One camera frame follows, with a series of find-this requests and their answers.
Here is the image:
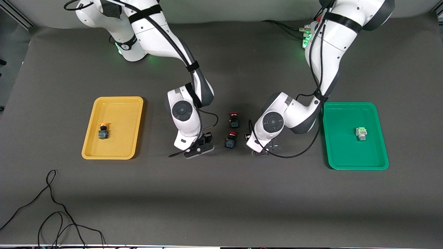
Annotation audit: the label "aluminium frame profile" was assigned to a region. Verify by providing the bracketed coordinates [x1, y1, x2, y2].
[0, 5, 35, 28]

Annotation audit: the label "thin black loose cable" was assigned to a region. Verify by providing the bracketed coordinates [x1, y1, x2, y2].
[0, 169, 106, 249]

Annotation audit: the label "green plastic tray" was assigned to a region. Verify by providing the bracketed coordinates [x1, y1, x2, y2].
[321, 102, 389, 170]

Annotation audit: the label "dark grey table mat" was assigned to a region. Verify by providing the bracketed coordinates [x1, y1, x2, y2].
[0, 17, 443, 247]

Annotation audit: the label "black left arm base cables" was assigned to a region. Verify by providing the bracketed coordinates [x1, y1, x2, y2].
[261, 20, 312, 38]

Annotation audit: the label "yellow plastic tray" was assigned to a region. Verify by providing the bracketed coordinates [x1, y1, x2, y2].
[82, 96, 144, 160]

